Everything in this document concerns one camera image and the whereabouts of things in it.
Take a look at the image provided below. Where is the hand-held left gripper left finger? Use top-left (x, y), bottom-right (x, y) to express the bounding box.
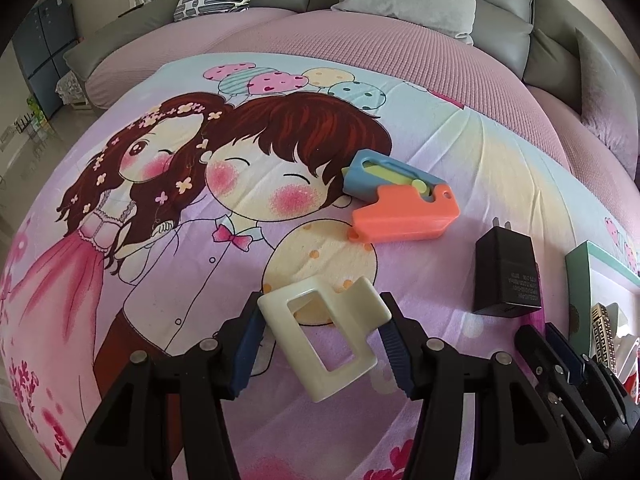
top-left (60, 292), bottom-right (268, 480)

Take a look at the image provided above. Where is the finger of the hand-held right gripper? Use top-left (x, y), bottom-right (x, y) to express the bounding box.
top-left (514, 325), bottom-right (612, 457)
top-left (545, 322), bottom-right (634, 427)

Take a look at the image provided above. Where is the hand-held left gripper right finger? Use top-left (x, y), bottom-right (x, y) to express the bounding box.
top-left (377, 292), bottom-right (583, 480)

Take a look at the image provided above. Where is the gold patterned metal bar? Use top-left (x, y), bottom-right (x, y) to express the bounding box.
top-left (590, 302), bottom-right (619, 376)

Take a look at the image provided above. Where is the cream plastic toy piece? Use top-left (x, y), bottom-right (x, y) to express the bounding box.
top-left (256, 274), bottom-right (392, 403)

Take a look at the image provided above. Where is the teal box with white inside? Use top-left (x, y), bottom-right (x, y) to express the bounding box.
top-left (565, 240), bottom-right (640, 411)

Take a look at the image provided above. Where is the blue toy with green slider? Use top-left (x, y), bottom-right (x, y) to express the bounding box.
top-left (341, 149), bottom-right (453, 208)

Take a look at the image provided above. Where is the white plastic object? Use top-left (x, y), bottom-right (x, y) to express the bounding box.
top-left (612, 305), bottom-right (640, 381)

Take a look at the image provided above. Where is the printed cartoon blanket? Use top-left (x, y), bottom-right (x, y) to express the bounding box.
top-left (0, 52), bottom-right (640, 480)

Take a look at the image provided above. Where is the orange plastic toy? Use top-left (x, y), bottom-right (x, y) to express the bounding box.
top-left (350, 184), bottom-right (460, 246)

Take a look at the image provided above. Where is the pink sofa cover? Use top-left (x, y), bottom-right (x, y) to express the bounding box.
top-left (82, 7), bottom-right (640, 211)

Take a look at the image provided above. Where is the small floor rack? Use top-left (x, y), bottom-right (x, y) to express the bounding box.
top-left (0, 97), bottom-right (51, 151)

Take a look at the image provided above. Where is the grey sofa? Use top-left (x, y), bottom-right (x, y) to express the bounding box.
top-left (65, 0), bottom-right (640, 116)

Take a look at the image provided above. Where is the dark blue refrigerator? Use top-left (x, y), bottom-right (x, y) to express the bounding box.
top-left (11, 0), bottom-right (81, 118)

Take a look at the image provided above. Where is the black wall charger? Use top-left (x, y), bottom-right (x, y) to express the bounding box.
top-left (472, 217), bottom-right (543, 318)

